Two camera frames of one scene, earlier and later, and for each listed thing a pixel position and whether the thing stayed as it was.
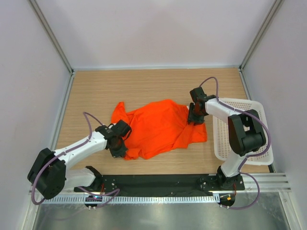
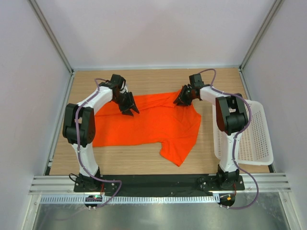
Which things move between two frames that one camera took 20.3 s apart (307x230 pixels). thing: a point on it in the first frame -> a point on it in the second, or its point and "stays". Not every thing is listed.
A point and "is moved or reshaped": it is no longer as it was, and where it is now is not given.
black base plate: x=158 y=184 stays
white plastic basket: x=223 y=147 stays
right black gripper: x=198 y=120 -> x=183 y=101
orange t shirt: x=157 y=127 is moved or reshaped
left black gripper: x=120 y=153 -> x=125 y=109
